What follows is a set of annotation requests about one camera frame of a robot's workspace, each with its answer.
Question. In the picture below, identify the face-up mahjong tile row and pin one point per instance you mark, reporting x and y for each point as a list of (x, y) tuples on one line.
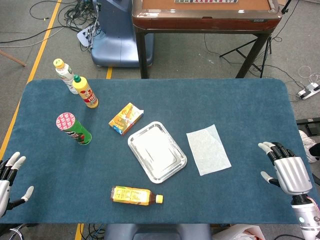
[(205, 1)]

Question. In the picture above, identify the white paper sheet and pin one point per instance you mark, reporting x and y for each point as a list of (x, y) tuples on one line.
[(207, 150)]

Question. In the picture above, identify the black metal foot base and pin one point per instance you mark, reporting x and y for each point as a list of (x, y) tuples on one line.
[(310, 123)]

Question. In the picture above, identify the brown mahjong table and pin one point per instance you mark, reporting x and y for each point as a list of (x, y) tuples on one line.
[(200, 22)]

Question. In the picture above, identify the white shoe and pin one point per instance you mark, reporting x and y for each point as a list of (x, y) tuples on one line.
[(306, 145)]

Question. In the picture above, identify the grey robot body base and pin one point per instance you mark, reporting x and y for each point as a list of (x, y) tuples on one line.
[(155, 232)]

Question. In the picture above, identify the yellow snack box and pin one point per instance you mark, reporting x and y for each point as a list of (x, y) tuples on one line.
[(125, 120)]

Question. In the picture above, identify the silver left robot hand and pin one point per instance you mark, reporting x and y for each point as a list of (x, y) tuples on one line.
[(3, 190)]

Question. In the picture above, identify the yellow bottle green cap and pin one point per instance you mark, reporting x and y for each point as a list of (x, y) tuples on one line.
[(86, 93)]

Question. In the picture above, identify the white power strip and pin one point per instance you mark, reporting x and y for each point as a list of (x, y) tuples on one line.
[(85, 37), (308, 91)]

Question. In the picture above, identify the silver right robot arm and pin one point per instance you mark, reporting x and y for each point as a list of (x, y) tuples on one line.
[(307, 217)]

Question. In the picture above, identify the tea bottle yellow label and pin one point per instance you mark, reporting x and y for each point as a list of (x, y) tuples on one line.
[(130, 195)]

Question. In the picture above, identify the wooden stick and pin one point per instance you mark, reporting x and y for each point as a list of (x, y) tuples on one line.
[(12, 58)]

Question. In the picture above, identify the white bottle yellow cap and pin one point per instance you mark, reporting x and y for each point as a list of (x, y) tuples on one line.
[(65, 73)]

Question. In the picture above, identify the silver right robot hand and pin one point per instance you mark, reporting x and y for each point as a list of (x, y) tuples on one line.
[(291, 175)]

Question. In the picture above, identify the blue-grey machine base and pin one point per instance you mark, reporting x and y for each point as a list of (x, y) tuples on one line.
[(117, 37)]

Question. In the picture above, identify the blue table cloth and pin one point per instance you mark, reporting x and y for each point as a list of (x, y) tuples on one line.
[(212, 100)]

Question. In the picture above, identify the silver metal tray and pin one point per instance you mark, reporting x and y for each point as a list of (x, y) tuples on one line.
[(156, 152)]

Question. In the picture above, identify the black tripod stand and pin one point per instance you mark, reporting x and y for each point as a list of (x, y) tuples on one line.
[(269, 47)]

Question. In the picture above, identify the green Pringles can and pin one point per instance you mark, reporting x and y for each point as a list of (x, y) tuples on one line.
[(75, 130)]

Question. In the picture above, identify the white plastic bag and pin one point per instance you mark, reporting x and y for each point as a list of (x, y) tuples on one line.
[(237, 233)]

